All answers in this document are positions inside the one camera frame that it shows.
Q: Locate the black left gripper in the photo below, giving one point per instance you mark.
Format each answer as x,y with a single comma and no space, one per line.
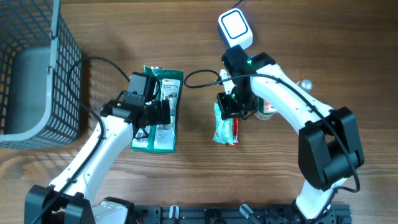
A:
160,112

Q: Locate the pink Kleenex tissue pack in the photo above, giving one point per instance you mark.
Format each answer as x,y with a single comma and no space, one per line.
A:
268,108

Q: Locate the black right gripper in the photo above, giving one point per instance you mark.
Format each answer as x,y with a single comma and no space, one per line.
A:
227,110

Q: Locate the white barcode scanner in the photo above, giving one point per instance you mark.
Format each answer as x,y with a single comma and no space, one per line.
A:
234,29

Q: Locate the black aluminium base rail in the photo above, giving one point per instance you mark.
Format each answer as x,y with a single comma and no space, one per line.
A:
283,213

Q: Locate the green lid small jar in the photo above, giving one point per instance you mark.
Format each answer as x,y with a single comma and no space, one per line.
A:
260,112

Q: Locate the pale green wipes sachet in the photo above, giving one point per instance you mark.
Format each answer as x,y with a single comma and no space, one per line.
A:
224,128

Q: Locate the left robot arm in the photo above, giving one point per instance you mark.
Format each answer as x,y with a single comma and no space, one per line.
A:
69,197

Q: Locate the dark grey mesh basket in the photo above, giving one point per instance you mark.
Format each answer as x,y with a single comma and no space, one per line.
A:
39,81

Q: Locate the red coffee stick sachet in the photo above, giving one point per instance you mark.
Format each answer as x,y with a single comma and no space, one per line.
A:
235,131

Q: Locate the yellow oil bottle silver cap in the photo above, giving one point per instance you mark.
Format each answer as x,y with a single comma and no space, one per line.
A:
305,85

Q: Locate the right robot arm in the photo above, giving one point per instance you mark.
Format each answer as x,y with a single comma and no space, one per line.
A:
329,146

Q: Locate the green 3M sponge packet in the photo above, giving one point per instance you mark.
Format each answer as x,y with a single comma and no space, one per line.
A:
162,138

